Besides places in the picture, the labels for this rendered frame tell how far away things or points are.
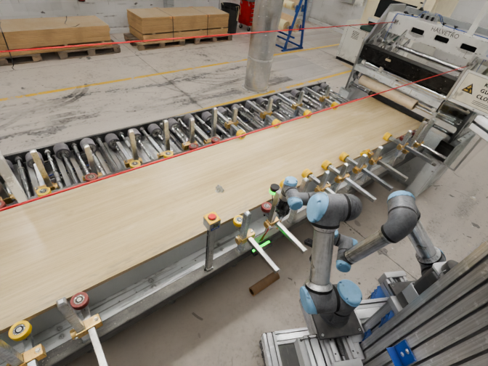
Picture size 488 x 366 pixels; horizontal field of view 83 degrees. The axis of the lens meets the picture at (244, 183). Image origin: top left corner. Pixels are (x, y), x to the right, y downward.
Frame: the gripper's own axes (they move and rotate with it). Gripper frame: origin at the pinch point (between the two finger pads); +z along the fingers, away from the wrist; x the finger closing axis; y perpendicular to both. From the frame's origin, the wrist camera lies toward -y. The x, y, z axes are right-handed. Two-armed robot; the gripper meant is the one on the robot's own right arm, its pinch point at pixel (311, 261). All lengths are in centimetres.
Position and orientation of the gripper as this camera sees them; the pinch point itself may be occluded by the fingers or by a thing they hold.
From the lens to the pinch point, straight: 193.7
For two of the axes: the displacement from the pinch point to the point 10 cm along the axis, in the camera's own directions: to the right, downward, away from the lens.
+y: 5.9, 6.0, -5.4
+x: 8.0, -3.3, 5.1
